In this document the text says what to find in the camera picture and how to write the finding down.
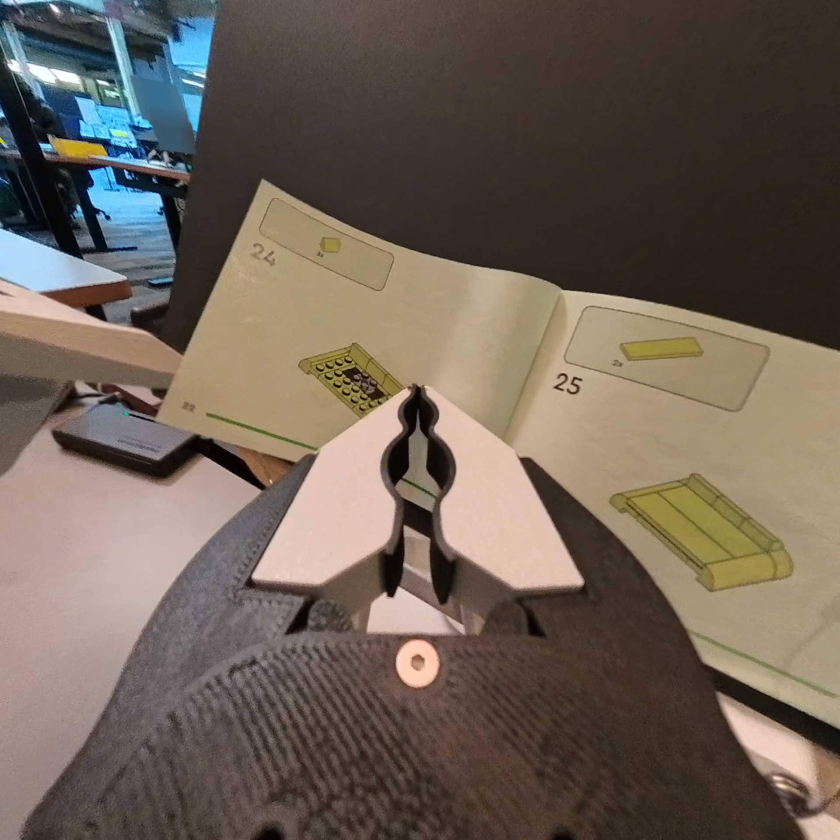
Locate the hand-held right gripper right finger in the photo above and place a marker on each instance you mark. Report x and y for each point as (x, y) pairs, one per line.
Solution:
(512, 525)

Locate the long office desk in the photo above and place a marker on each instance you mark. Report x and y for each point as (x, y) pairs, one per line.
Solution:
(144, 169)

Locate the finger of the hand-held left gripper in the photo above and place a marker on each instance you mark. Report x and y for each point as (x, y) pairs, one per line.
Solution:
(79, 348)
(23, 413)

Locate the white book stand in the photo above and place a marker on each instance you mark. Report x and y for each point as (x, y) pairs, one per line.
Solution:
(415, 558)

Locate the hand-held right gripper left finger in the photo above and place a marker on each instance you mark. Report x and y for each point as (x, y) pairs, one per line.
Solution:
(328, 525)

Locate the black flat device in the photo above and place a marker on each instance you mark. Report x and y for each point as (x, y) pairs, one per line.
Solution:
(124, 439)

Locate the black backdrop board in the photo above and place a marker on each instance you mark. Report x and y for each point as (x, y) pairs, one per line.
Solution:
(525, 131)

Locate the instruction booklet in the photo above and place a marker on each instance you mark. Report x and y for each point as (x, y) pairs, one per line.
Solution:
(459, 315)

